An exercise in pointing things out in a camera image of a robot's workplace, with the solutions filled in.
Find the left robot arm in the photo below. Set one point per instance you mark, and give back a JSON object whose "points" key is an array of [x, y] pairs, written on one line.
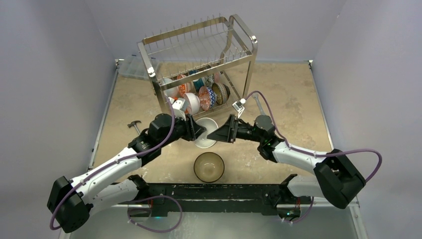
{"points": [[73, 201]]}

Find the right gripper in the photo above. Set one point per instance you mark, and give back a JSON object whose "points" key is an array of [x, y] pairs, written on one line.
{"points": [[234, 129]]}

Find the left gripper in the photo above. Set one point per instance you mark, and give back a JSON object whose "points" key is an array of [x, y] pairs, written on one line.
{"points": [[192, 129]]}

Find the pinkish brown speckled bowl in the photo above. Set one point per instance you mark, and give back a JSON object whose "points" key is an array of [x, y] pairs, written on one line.
{"points": [[209, 167]]}

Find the black hammer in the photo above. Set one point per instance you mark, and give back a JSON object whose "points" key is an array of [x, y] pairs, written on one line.
{"points": [[134, 125]]}

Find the blue zigzag patterned bowl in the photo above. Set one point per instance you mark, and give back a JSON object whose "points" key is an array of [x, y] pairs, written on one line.
{"points": [[207, 98]]}

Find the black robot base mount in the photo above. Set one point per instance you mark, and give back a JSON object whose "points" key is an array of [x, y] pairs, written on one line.
{"points": [[265, 199]]}

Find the silver wrench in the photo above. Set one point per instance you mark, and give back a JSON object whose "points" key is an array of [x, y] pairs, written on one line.
{"points": [[256, 98]]}

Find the black tan geometric bowl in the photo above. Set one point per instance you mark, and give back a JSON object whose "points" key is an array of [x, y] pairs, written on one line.
{"points": [[222, 93]]}

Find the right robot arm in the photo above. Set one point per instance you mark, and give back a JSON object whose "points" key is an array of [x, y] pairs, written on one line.
{"points": [[334, 177]]}

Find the clear plastic organizer box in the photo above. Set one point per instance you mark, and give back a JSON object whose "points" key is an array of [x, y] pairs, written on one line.
{"points": [[133, 67]]}

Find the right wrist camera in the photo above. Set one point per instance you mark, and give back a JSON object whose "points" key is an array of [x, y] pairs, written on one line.
{"points": [[239, 106]]}

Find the plain white bowl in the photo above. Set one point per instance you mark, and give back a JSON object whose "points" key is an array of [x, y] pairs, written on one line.
{"points": [[193, 103]]}

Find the white bowl with dark rim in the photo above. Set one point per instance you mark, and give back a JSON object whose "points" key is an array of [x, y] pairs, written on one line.
{"points": [[202, 141]]}

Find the stainless steel dish rack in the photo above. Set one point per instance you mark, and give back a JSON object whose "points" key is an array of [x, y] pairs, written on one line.
{"points": [[220, 44]]}

